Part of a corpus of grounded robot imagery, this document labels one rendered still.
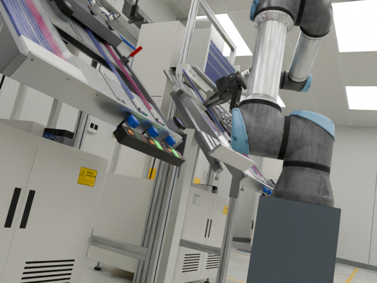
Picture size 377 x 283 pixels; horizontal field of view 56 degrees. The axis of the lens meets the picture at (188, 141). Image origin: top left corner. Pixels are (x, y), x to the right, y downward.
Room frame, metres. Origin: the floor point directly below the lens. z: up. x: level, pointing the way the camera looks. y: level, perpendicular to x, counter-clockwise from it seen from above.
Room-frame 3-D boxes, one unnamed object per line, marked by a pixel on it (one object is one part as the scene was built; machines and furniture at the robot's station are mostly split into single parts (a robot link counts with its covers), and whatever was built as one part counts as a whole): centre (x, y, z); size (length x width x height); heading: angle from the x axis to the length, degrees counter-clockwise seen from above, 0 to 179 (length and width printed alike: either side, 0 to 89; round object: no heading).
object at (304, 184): (0.90, -0.31, 0.60); 0.15 x 0.15 x 0.10
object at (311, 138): (0.90, -0.30, 0.72); 0.13 x 0.12 x 0.14; 81
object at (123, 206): (2.48, -0.12, 0.65); 1.01 x 0.73 x 1.29; 61
